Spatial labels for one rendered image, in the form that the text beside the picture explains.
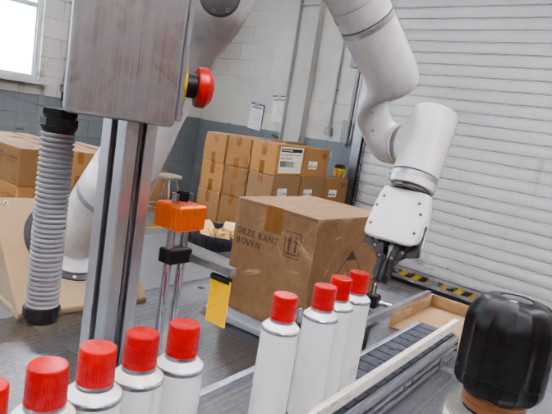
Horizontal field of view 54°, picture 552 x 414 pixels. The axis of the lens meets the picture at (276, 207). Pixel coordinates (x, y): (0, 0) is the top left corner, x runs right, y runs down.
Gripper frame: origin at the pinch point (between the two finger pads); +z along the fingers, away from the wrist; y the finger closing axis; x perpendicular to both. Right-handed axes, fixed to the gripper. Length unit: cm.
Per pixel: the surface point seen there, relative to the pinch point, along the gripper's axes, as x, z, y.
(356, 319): -7.8, 9.5, 1.4
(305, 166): 284, -92, -204
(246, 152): 248, -83, -240
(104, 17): -67, -7, -4
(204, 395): -34.0, 24.5, -3.6
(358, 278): -9.7, 3.1, 0.2
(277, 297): -30.5, 10.2, -0.5
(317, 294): -21.7, 7.9, 0.3
